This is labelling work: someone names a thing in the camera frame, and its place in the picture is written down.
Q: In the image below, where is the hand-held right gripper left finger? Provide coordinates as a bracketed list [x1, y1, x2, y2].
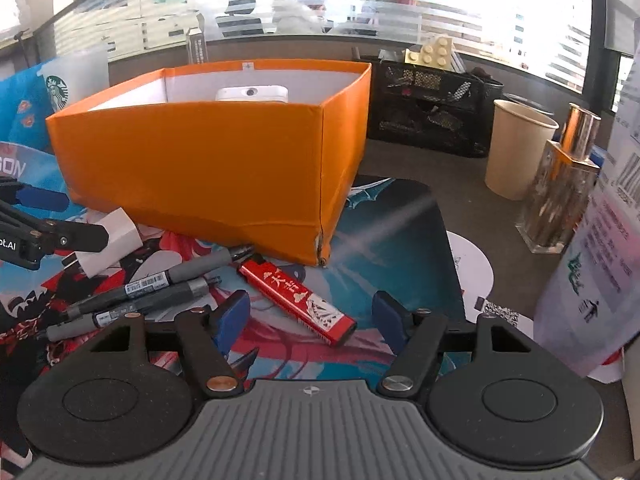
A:
[75, 290, 251, 396]

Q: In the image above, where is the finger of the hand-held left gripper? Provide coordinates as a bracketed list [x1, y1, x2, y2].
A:
[0, 180, 70, 212]
[30, 219, 111, 258]

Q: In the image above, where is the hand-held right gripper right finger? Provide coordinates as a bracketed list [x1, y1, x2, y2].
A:
[372, 290, 546, 397]

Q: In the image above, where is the white charger adapter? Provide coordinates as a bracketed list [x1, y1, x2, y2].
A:
[62, 207, 144, 279]

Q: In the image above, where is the red rectangular packet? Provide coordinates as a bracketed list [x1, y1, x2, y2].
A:
[237, 260, 357, 347]

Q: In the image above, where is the orange cardboard box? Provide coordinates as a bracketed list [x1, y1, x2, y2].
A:
[46, 60, 373, 267]

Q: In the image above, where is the white remote control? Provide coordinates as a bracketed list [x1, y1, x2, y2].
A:
[215, 86, 290, 104]

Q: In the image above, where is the grey and black marker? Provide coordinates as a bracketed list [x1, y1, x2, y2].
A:
[46, 276, 222, 342]
[64, 245, 254, 318]

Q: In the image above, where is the printed desk mat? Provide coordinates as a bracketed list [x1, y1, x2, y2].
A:
[0, 142, 473, 461]

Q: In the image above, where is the blue paper bag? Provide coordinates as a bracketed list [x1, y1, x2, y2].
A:
[0, 62, 56, 153]

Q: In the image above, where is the white round paper coaster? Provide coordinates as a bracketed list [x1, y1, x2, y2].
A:
[445, 230, 496, 314]

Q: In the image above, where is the white barcode paper strip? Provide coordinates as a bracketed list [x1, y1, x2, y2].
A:
[472, 297, 536, 332]

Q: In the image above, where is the frosted plastic cup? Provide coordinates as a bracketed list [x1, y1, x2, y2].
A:
[40, 42, 111, 112]

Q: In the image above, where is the gold perfume bottle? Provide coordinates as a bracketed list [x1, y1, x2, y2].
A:
[515, 102, 602, 255]

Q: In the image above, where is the beige paper cup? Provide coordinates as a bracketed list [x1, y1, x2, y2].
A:
[484, 99, 560, 202]

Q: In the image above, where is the black mesh desk organizer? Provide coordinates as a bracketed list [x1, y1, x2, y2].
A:
[357, 52, 503, 158]

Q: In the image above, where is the clear spout pouch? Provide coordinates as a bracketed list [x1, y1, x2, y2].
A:
[532, 35, 640, 378]

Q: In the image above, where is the clear acrylic trophy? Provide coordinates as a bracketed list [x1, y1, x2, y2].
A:
[186, 12, 209, 66]

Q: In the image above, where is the dark round tin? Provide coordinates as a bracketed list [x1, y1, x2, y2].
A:
[502, 92, 556, 116]

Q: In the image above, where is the yellow toy brick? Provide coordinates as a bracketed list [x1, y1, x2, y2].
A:
[404, 35, 457, 69]

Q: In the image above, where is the black office chair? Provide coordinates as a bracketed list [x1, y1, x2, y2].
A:
[217, 0, 264, 38]

